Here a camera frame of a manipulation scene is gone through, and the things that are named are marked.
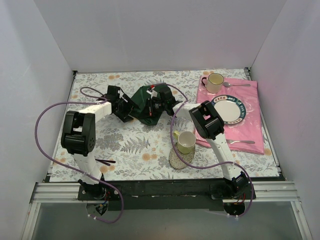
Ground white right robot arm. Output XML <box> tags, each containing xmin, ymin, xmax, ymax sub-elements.
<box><xmin>145</xmin><ymin>83</ymin><xmax>245</xmax><ymax>199</ymax></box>

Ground speckled round coaster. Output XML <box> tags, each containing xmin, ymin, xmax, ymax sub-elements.
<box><xmin>168</xmin><ymin>144</ymin><xmax>196</xmax><ymax>170</ymax></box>

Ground yellow-green mug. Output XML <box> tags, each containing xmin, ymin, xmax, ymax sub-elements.
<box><xmin>173</xmin><ymin>130</ymin><xmax>197</xmax><ymax>154</ymax></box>

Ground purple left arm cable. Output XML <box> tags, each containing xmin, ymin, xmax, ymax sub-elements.
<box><xmin>34</xmin><ymin>86</ymin><xmax>125</xmax><ymax>224</ymax></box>

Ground pink satin placemat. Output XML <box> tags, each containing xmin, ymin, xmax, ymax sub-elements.
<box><xmin>196</xmin><ymin>77</ymin><xmax>264</xmax><ymax>155</ymax></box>

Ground silver fork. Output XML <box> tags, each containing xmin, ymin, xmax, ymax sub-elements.
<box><xmin>226</xmin><ymin>139</ymin><xmax>255</xmax><ymax>144</ymax></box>

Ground white plate green rim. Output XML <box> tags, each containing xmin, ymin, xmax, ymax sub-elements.
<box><xmin>211</xmin><ymin>94</ymin><xmax>247</xmax><ymax>126</ymax></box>

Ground aluminium frame rail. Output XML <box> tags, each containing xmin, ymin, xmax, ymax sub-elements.
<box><xmin>21</xmin><ymin>179</ymin><xmax>312</xmax><ymax>240</ymax></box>

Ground floral tablecloth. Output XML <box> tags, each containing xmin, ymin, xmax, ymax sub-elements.
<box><xmin>49</xmin><ymin>69</ymin><xmax>280</xmax><ymax>183</ymax></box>

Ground silver spoon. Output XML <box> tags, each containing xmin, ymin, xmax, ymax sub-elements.
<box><xmin>222</xmin><ymin>82</ymin><xmax>251</xmax><ymax>88</ymax></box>

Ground dark green cloth napkin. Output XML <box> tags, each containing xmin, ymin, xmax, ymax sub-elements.
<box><xmin>130</xmin><ymin>84</ymin><xmax>167</xmax><ymax>126</ymax></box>

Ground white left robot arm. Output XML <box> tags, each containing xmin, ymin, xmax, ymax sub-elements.
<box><xmin>61</xmin><ymin>85</ymin><xmax>138</xmax><ymax>200</ymax></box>

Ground cream enamel mug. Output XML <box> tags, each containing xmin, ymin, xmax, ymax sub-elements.
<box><xmin>201</xmin><ymin>73</ymin><xmax>225</xmax><ymax>94</ymax></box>

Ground purple metal spoon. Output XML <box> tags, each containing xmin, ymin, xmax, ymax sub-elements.
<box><xmin>96</xmin><ymin>159</ymin><xmax>116</xmax><ymax>164</ymax></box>

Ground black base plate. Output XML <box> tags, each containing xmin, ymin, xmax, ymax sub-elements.
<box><xmin>77</xmin><ymin>178</ymin><xmax>256</xmax><ymax>213</ymax></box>

